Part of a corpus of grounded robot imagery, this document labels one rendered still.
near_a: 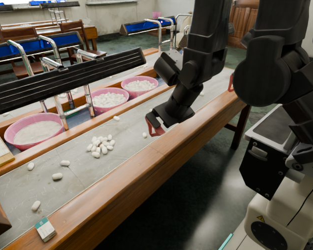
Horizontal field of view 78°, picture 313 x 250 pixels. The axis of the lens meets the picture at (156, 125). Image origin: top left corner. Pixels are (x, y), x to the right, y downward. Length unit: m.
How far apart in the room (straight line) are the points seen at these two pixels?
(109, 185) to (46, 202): 0.22
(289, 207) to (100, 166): 0.65
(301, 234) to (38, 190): 0.84
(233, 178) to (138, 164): 1.19
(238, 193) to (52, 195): 1.36
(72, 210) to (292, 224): 0.64
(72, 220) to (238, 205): 1.27
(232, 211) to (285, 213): 1.02
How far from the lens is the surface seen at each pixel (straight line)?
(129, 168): 0.79
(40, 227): 0.71
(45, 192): 0.85
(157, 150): 0.85
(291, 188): 0.67
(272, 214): 0.69
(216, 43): 0.39
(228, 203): 1.68
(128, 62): 0.91
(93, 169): 0.85
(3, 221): 0.73
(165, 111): 0.51
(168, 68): 0.47
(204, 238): 1.51
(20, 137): 1.20
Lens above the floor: 1.35
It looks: 36 degrees down
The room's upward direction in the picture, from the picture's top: straight up
